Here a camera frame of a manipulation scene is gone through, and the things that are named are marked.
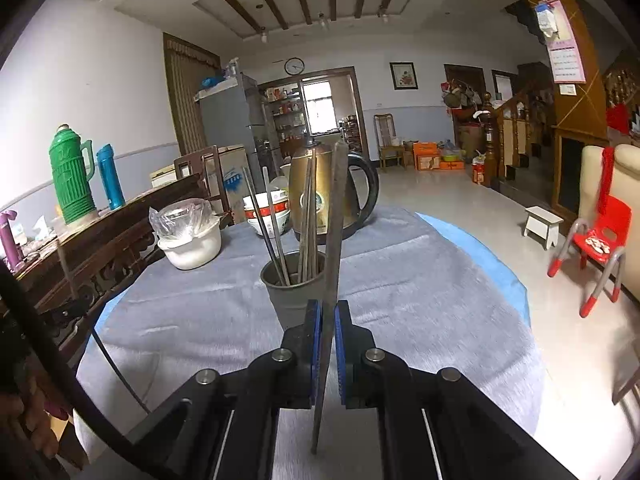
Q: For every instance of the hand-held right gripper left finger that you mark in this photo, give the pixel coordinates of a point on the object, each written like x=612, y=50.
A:
x=315, y=350

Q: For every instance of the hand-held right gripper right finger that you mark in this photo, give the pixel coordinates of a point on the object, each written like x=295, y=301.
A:
x=341, y=355

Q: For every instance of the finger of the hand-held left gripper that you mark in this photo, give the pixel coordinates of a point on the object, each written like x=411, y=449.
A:
x=70, y=316

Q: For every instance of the dark chopstick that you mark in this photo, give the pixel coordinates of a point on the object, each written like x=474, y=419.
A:
x=66, y=272
x=260, y=212
x=336, y=220
x=117, y=370

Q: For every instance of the grey utensil holder cup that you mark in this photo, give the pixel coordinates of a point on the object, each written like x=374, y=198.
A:
x=290, y=305

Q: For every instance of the brown chopstick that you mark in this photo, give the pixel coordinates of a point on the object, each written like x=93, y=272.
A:
x=274, y=210

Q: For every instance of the person's left hand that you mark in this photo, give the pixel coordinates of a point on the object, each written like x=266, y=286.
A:
x=35, y=425

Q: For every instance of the carved wooden sideboard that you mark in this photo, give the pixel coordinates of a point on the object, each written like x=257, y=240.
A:
x=110, y=245

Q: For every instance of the purple bottle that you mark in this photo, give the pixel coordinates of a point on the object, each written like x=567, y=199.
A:
x=9, y=245

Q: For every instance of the red patterned white bowl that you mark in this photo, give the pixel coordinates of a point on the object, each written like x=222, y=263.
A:
x=283, y=205
x=285, y=225

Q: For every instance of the green thermos flask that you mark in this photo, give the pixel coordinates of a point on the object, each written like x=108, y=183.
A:
x=70, y=180

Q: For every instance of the white plastic bowl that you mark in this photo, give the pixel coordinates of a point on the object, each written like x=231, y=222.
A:
x=192, y=255

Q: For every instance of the blue thermos flask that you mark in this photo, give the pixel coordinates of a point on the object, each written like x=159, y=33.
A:
x=111, y=180

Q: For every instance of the gold electric kettle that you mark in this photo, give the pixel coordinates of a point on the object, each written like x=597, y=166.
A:
x=325, y=195

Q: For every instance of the blue table cover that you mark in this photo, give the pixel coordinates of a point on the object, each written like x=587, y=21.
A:
x=480, y=255

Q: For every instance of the white chest freezer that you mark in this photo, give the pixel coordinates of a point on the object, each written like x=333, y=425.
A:
x=234, y=170

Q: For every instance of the orange cardboard box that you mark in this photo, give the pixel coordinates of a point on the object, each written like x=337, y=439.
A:
x=427, y=157

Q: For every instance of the orange tray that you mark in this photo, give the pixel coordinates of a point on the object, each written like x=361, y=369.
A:
x=451, y=164

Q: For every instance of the red white canister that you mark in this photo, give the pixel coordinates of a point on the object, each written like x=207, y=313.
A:
x=479, y=172

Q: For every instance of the kitchen shelf with bottles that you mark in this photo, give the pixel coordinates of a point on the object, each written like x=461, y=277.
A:
x=285, y=120

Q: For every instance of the clear water jug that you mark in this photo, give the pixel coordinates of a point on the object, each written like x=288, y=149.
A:
x=451, y=148

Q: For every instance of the kitchen window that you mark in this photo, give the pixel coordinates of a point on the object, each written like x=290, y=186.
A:
x=318, y=105

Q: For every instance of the white step stool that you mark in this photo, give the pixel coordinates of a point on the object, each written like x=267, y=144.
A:
x=544, y=217

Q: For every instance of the brown curtain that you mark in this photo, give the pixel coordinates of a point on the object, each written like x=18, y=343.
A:
x=187, y=100

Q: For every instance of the grey refrigerator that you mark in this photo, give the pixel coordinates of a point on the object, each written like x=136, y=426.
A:
x=225, y=120

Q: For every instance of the blue bag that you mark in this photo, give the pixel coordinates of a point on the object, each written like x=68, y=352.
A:
x=211, y=82

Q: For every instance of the white slippers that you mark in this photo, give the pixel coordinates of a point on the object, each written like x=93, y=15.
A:
x=596, y=245

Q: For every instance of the wooden stair railing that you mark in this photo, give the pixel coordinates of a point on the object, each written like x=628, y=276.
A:
x=520, y=125

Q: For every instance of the red child chair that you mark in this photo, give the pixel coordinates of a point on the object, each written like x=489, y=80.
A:
x=612, y=220

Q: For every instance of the dark wooden door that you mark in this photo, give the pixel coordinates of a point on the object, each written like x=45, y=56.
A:
x=465, y=72

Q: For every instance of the red hanging tassel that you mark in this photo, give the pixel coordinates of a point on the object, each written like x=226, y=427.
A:
x=607, y=185

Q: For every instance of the ceiling spotlight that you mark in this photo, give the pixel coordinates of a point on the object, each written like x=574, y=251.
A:
x=264, y=36
x=383, y=14
x=324, y=21

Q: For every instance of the red hanging decoration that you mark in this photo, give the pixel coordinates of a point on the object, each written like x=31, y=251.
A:
x=619, y=116

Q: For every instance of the hanging white plastic bags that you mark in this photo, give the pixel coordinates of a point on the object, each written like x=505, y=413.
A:
x=545, y=19

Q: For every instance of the round wall clock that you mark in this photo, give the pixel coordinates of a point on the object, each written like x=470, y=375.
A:
x=294, y=66

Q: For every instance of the hanging bags on wall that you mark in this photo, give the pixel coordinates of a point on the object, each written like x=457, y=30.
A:
x=457, y=95

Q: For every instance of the framed wall picture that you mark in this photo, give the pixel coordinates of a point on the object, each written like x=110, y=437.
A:
x=403, y=76

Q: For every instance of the pink wall calendar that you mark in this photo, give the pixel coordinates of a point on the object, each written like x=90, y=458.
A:
x=567, y=60

